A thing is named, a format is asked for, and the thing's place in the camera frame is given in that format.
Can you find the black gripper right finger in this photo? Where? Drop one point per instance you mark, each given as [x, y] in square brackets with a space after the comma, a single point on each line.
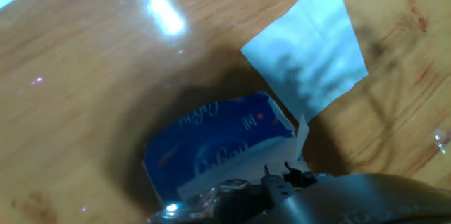
[282, 185]

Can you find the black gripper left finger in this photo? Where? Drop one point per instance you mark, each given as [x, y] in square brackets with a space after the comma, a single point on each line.
[215, 203]

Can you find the flat white loose napkin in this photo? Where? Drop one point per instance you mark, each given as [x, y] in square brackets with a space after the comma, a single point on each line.
[310, 58]

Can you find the blue tissue pack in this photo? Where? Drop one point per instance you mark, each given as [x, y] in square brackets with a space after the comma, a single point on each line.
[211, 136]

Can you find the glossy wooden board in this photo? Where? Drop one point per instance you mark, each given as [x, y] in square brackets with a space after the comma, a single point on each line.
[88, 93]

